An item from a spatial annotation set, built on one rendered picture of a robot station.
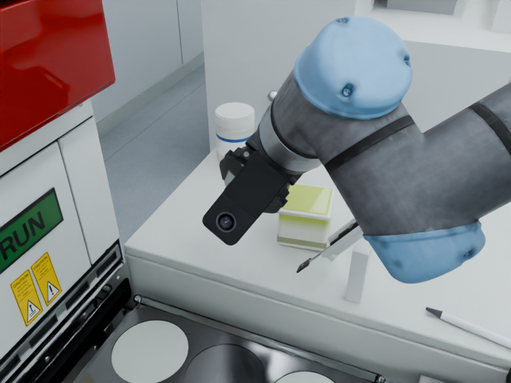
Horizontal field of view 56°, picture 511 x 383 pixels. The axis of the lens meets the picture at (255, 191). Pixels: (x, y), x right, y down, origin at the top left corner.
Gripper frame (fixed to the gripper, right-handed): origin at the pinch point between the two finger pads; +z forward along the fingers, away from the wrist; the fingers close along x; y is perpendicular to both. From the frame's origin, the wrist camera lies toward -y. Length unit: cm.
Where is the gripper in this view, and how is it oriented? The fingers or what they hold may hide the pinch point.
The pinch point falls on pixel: (236, 200)
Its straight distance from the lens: 64.8
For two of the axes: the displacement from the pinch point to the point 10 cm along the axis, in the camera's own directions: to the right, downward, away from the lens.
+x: -7.5, -6.7, -0.2
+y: 6.2, -7.0, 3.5
